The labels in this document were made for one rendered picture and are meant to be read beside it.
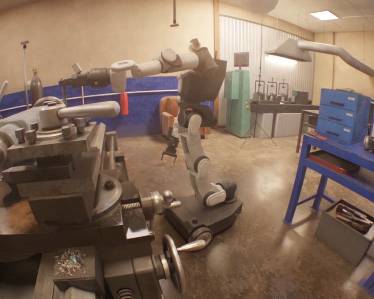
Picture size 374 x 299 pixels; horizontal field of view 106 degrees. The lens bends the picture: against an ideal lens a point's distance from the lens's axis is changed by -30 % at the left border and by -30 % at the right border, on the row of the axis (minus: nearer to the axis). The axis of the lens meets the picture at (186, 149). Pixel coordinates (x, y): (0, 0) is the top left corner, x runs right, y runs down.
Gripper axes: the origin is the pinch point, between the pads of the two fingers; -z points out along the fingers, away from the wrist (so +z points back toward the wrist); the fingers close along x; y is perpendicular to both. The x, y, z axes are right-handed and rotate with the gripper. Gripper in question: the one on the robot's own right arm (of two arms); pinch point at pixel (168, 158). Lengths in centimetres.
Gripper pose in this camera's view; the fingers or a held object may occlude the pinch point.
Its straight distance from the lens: 169.6
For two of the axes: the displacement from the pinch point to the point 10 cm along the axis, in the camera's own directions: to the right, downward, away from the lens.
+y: 1.8, 2.8, -9.4
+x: -9.4, -2.4, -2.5
